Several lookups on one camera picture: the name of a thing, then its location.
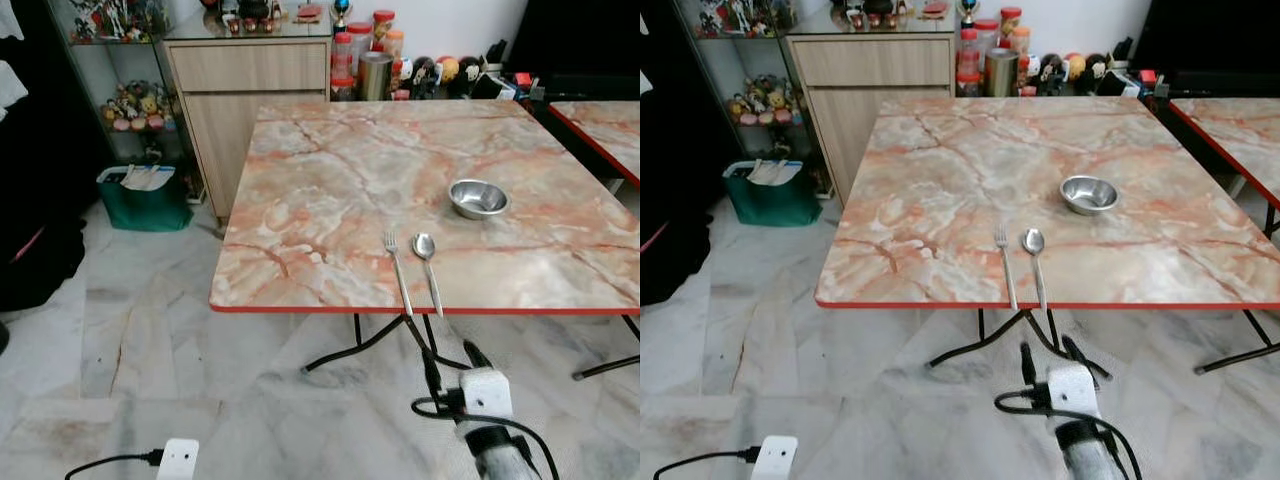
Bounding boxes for steel fork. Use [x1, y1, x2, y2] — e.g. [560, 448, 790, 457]
[993, 226, 1021, 312]
[384, 230, 416, 321]

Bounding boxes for steel spoon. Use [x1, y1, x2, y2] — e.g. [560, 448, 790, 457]
[1020, 228, 1050, 312]
[411, 233, 446, 320]

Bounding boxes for small stainless steel bowl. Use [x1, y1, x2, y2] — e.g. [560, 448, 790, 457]
[447, 179, 511, 221]
[1058, 175, 1121, 217]

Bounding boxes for black hanging clothing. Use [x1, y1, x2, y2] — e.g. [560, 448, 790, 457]
[640, 0, 716, 307]
[0, 0, 101, 313]

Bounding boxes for steel canister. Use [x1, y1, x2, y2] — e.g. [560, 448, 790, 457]
[357, 52, 396, 102]
[983, 48, 1021, 98]

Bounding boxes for light wooden cabinet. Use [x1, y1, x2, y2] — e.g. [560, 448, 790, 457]
[784, 10, 957, 207]
[162, 10, 334, 227]

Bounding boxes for green bag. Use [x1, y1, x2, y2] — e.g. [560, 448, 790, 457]
[95, 164, 196, 234]
[721, 157, 824, 228]

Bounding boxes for white papers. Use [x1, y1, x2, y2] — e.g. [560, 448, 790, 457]
[745, 157, 804, 187]
[118, 163, 177, 193]

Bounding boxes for dark teapot ornament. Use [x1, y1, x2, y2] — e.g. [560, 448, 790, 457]
[220, 0, 287, 34]
[845, 0, 913, 31]

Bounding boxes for glass display shelf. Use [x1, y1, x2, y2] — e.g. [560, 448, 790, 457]
[672, 0, 831, 196]
[44, 0, 207, 206]

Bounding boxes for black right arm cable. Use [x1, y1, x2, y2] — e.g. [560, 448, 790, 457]
[411, 394, 563, 480]
[994, 388, 1143, 480]

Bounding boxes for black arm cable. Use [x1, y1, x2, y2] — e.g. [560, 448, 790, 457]
[654, 446, 763, 480]
[411, 394, 563, 480]
[64, 449, 167, 480]
[994, 388, 1143, 480]

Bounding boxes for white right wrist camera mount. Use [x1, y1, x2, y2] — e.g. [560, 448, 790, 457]
[459, 367, 515, 419]
[1044, 360, 1102, 423]

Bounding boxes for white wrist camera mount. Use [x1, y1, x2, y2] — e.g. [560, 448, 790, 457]
[156, 438, 201, 480]
[751, 435, 800, 480]
[459, 367, 515, 419]
[1044, 360, 1102, 423]

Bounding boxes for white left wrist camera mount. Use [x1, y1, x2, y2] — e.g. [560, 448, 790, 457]
[156, 438, 201, 480]
[751, 435, 800, 480]

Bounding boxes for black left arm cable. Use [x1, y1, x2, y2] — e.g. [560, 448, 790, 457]
[654, 446, 763, 480]
[64, 449, 167, 480]

